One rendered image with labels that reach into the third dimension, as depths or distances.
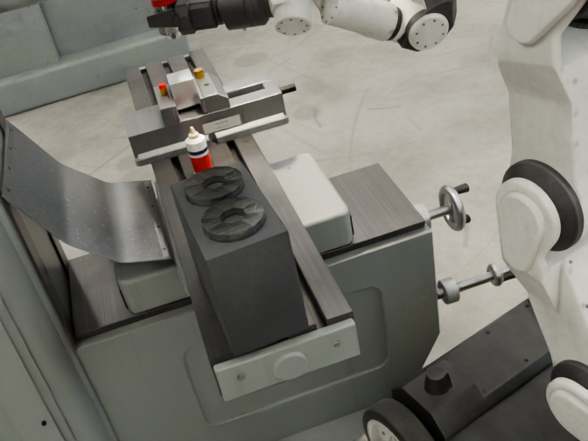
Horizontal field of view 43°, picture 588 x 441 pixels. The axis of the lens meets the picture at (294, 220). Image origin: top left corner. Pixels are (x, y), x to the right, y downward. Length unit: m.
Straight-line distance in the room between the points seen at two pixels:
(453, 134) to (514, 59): 2.31
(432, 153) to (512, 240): 2.07
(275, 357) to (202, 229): 0.23
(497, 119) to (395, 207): 1.77
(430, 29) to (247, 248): 0.62
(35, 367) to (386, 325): 0.77
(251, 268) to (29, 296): 0.55
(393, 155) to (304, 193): 1.62
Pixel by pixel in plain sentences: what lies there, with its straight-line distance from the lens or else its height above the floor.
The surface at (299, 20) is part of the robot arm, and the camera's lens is 1.32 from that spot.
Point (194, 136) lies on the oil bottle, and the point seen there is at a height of 1.00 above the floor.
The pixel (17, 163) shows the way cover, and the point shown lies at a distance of 1.52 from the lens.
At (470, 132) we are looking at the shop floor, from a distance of 3.32.
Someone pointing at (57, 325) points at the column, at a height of 0.76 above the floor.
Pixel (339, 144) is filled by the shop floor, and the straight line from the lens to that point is 3.33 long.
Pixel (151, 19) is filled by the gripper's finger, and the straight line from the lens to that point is 1.40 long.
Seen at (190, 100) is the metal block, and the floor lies 1.00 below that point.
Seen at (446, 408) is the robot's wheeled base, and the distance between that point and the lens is 1.39.
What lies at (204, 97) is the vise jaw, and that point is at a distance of 1.60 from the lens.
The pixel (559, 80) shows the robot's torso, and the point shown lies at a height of 1.23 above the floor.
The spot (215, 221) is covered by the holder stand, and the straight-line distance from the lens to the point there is 1.03.
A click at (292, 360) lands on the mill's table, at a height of 0.87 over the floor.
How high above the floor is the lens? 1.68
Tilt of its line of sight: 35 degrees down
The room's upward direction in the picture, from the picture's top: 12 degrees counter-clockwise
